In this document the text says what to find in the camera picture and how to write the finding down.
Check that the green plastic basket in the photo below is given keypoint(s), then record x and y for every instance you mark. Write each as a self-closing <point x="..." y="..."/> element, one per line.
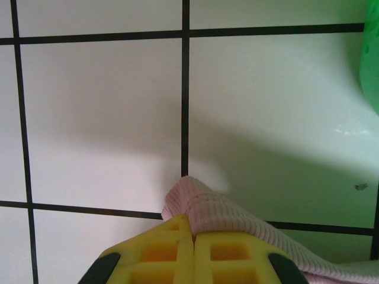
<point x="370" y="59"/>

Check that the pale pink tank top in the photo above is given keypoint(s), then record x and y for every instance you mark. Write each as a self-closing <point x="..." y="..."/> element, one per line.
<point x="207" y="207"/>

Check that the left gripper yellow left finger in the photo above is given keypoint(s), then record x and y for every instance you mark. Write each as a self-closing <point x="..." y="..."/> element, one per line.
<point x="160" y="251"/>

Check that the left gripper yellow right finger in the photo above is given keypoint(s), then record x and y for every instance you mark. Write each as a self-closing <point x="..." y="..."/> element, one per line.
<point x="228" y="266"/>

